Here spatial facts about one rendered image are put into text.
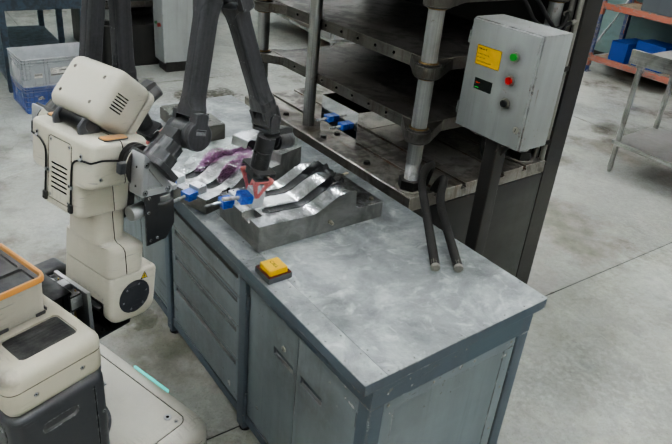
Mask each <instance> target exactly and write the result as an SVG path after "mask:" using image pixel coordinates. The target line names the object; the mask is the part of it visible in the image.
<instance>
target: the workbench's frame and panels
mask: <svg viewBox="0 0 672 444"><path fill-rule="evenodd" d="M123 231H125V232H126V233H128V234H130V235H132V236H133V237H135V238H137V239H138V240H140V241H141V242H142V244H143V250H142V257H143V258H145V259H147V260H148V261H150V262H152V263H153V264H154V265H155V267H156V269H155V282H154V294H153V298H154V299H155V301H156V302H157V303H158V305H159V306H160V307H161V309H162V310H163V312H164V313H165V314H166V316H167V317H168V327H169V328H170V332H171V333H174V334H176V333H180V335H181V336H182V337H183V339H184V340H185V341H186V343H187V344H188V346H189V347H190V348H191V350H192V351H193V352H194V354H195V355H196V356H197V358H198V359H199V361H200V362H201V363H202V365H203V366H204V367H205V369H206V370H207V371H208V373H209V374H210V376H211V377H212V378H213V380H214V381H215V382H216V384H217V385H218V386H219V388H220V389H221V390H222V392H223V393H224V395H225V396H226V397H227V399H228V400H229V401H230V403H231V404H232V405H233V407H234V408H235V410H236V411H237V422H238V423H239V427H240V429H241V430H244V431H245V430H249V429H250V430H251V431H252V433H253V434H254V435H255V437H256V438H257V439H258V441H259V442H260V444H497V440H498V437H499V433H500V429H501V426H502V422H503V419H504V415H505V412H506V408H507V405H508V401H509V397H510V394H511V390H512V387H513V383H514V380H515V376H516V373H517V369H518V365H519V362H520V358H521V355H522V351H523V348H524V344H525V340H526V337H527V333H528V331H529V328H530V324H531V321H532V317H533V314H534V313H536V312H538V311H540V310H542V309H544V308H545V305H546V302H547V300H545V301H543V302H541V303H538V304H536V305H534V306H532V307H530V308H528V309H526V310H524V311H522V312H520V313H518V314H516V315H514V316H512V317H509V318H507V319H505V320H503V321H501V322H499V323H497V324H495V325H493V326H491V327H489V328H487V329H485V330H483V331H480V332H478V333H476V334H474V335H472V336H470V337H468V338H466V339H464V340H462V341H460V342H458V343H456V344H454V345H452V346H449V347H447V348H445V349H443V350H441V351H439V352H437V353H435V354H433V355H431V356H429V357H427V358H425V359H423V360H420V361H418V362H416V363H414V364H412V365H410V366H408V367H406V368H404V369H402V370H400V371H398V372H396V373H394V374H391V375H389V376H387V377H385V378H383V379H381V380H379V381H377V382H375V383H373V384H371V385H369V386H367V387H364V386H363V385H362V384H361V383H360V382H359V381H358V380H357V379H356V378H355V377H354V376H353V375H352V374H351V373H350V372H349V371H348V370H347V369H346V368H345V367H344V366H343V365H342V364H341V363H340V362H339V361H338V360H337V359H336V358H335V357H334V356H333V355H332V354H331V353H330V352H329V351H328V350H327V349H326V348H325V347H324V346H323V345H322V343H321V342H320V341H319V340H318V339H317V338H316V337H315V336H314V335H313V334H312V333H311V332H310V331H309V330H308V329H307V328H306V327H305V326H304V325H303V324H302V323H301V322H300V321H299V320H298V319H297V318H296V317H295V316H294V315H293V314H292V313H291V312H290V311H289V310H288V309H287V308H286V307H285V306H284V305H283V304H282V303H281V302H280V301H279V300H278V299H277V298H276V297H275V296H274V295H273V294H272V293H271V292H270V291H269V290H268V289H267V288H266V287H265V286H264V285H263V284H262V283H261V282H260V281H259V280H258V279H257V278H256V277H255V276H254V275H253V274H252V273H251V272H250V271H249V270H248V269H247V268H246V267H245V266H244V265H243V264H242V263H241V262H240V261H239V260H238V259H237V258H236V257H235V256H234V255H233V254H232V253H231V252H230V251H229V250H228V249H227V248H226V247H225V246H224V245H223V244H222V243H221V242H220V241H219V240H218V239H217V238H216V237H215V236H214V235H213V234H212V233H211V232H210V231H209V230H208V229H207V228H206V227H205V226H204V225H203V224H202V223H201V222H200V221H199V219H198V218H197V217H196V216H195V215H194V214H193V213H192V212H191V211H190V210H189V209H188V208H187V207H186V206H185V205H184V204H183V203H182V202H180V201H178V202H175V203H174V224H173V226H172V227H171V229H170V231H169V233H168V235H167V237H166V238H164V239H162V240H160V241H158V242H156V243H154V244H151V245H149V246H146V234H145V217H142V218H140V219H137V220H135V221H129V220H128V219H127V217H125V218H124V224H123Z"/></svg>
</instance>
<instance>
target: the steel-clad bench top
mask: <svg viewBox="0 0 672 444"><path fill-rule="evenodd" d="M206 108H207V113H211V114H212V115H213V116H215V117H216V118H218V119H219V120H220V121H222V122H223V123H225V139H221V140H215V141H211V142H210V144H209V146H208V147H207V148H217V147H224V146H227V145H230V144H231V141H232V135H233V134H236V133H239V132H242V131H245V130H248V129H250V128H252V122H251V121H252V119H251V115H250V112H249V110H250V109H251V108H250V107H249V106H248V105H246V104H244V103H243V102H241V101H240V100H238V99H237V98H235V97H233V96H232V95H227V96H219V97H212V98H207V100H206ZM294 144H297V145H299V146H301V161H300V164H301V163H305V162H312V161H319V162H321V163H322V164H323V165H324V164H326V163H327V164H328V167H329V169H332V170H333V172H334V173H335V172H336V173H340V174H343V173H345V172H348V174H346V175H343V176H345V177H346V178H348V179H349V180H351V181H352V182H354V183H356V184H357V185H359V186H360V187H362V188H363V189H365V190H366V191H368V192H369V193H371V194H372V195H374V196H375V197H377V198H378V199H380V200H381V201H383V205H382V212H381V216H380V217H377V218H373V219H370V220H366V221H363V222H360V223H356V224H353V225H350V226H346V227H343V228H339V229H336V230H333V231H329V232H326V233H322V234H319V235H316V236H312V237H309V238H306V239H302V240H299V241H295V242H292V243H289V244H285V245H282V246H278V247H275V248H272V249H268V250H265V251H261V252H257V251H256V250H255V249H254V248H253V247H252V246H251V245H250V244H249V243H248V242H247V241H246V240H244V239H243V238H242V237H241V236H240V235H239V234H238V233H237V232H236V231H235V230H234V229H233V228H232V227H231V226H230V225H229V224H228V223H227V222H226V221H224V220H223V219H222V218H221V217H220V208H219V209H217V210H215V211H213V212H211V213H209V214H204V213H202V212H200V211H198V210H196V209H194V208H192V207H190V206H188V205H186V204H184V203H183V204H184V205H185V206H186V207H187V208H188V209H189V210H190V211H191V212H192V213H193V214H194V215H195V216H196V217H197V218H198V219H199V221H200V222H201V223H202V224H203V225H204V226H205V227H206V228H207V229H208V230H209V231H210V232H211V233H212V234H213V235H214V236H215V237H216V238H217V239H218V240H219V241H220V242H221V243H222V244H223V245H224V246H225V247H226V248H227V249H228V250H229V251H230V252H231V253H232V254H233V255H234V256H235V257H236V258H237V259H238V260H239V261H240V262H241V263H242V264H243V265H244V266H245V267H246V268H247V269H248V270H249V271H250V272H251V273H252V274H253V275H254V276H255V277H256V278H257V279H258V280H259V281H260V282H261V283H262V284H263V285H264V286H265V287H266V288H267V289H268V290H269V291H270V292H271V293H272V294H273V295H274V296H275V297H276V298H277V299H278V300H279V301H280V302H281V303H282V304H283V305H284V306H285V307H286V308H287V309H288V310H289V311H290V312H291V313H292V314H293V315H294V316H295V317H296V318H297V319H298V320H299V321H300V322H301V323H302V324H303V325H304V326H305V327H306V328H307V329H308V330H309V331H310V332H311V333H312V334H313V335H314V336H315V337H316V338H317V339H318V340H319V341H320V342H321V343H322V345H323V346H324V347H325V348H326V349H327V350H328V351H329V352H330V353H331V354H332V355H333V356H334V357H335V358H336V359H337V360H338V361H339V362H340V363H341V364H342V365H343V366H344V367H345V368H346V369H347V370H348V371H349V372H350V373H351V374H352V375H353V376H354V377H355V378H356V379H357V380H358V381H359V382H360V383H361V384H362V385H363V386H364V387H367V386H369V385H371V384H373V383H375V382H377V381H379V380H381V379H383V378H385V377H387V376H389V375H391V374H394V373H396V372H398V371H400V370H402V369H404V368H406V367H408V366H410V365H412V364H414V363H416V362H418V361H420V360H423V359H425V358H427V357H429V356H431V355H433V354H435V353H437V352H439V351H441V350H443V349H445V348H447V347H449V346H452V345H454V344H456V343H458V342H460V341H462V340H464V339H466V338H468V337H470V336H472V335H474V334H476V333H478V332H480V331H483V330H485V329H487V328H489V327H491V326H493V325H495V324H497V323H499V322H501V321H503V320H505V319H507V318H509V317H512V316H514V315H516V314H518V313H520V312H522V311H524V310H526V309H528V308H530V307H532V306H534V305H536V304H538V303H541V302H543V301H545V300H547V299H548V298H547V297H545V296H544V295H542V294H541V293H539V292H538V291H536V290H535V289H533V288H531V287H530V286H528V285H527V284H525V283H524V282H522V281H521V280H519V279H517V278H516V277H514V276H513V275H511V274H510V273H508V272H506V271H505V270H503V269H502V268H500V267H499V266H497V265H496V264H494V263H492V262H491V261H489V260H488V259H486V258H485V257H483V256H482V255H480V254H478V253H477V252H475V251H474V250H472V249H471V248H469V247H467V246H466V245H464V244H463V243H461V242H460V241H458V240H457V239H455V241H456V245H457V248H458V251H459V255H460V258H461V261H462V265H463V271H462V272H459V273H458V272H455V271H454V268H453V265H452V261H451V258H450V254H449V251H448V247H447V244H446V240H445V237H444V233H443V230H441V229H439V228H438V227H436V226H435V225H433V228H434V234H435V239H436V245H437V251H438V256H439V262H440V270H439V271H432V270H431V266H430V260H429V254H428V248H427V242H426V235H425V229H424V223H423V218H422V217H421V216H419V215H418V214H416V213H414V212H413V211H411V210H410V209H408V208H407V207H405V206H404V205H402V204H400V203H399V202H397V201H396V200H394V199H393V198H391V197H389V196H388V195H386V194H385V193H383V192H382V191H380V190H379V189H377V188H375V187H374V186H372V185H371V184H369V183H368V182H366V181H365V180H363V179H361V178H360V177H358V176H357V175H355V174H354V173H352V172H350V171H349V170H347V169H346V168H344V167H343V166H341V165H340V164H338V163H336V162H335V161H333V160H332V159H330V158H329V157H327V156H326V155H324V154H322V153H321V152H319V151H318V150H316V149H315V148H313V147H311V146H310V145H308V144H307V143H305V142H304V141H302V140H301V139H299V138H297V137H296V136H295V143H294ZM275 257H278V258H279V259H280V260H281V261H282V262H283V263H285V264H286V265H287V266H288V268H289V269H290V270H291V271H292V277H291V278H288V279H285V280H282V281H279V282H276V283H273V284H270V285H268V284H267V283H266V282H265V281H264V280H263V279H262V278H261V277H260V276H259V275H258V274H257V273H256V272H255V266H256V265H260V262H262V261H265V260H269V259H272V258H275Z"/></svg>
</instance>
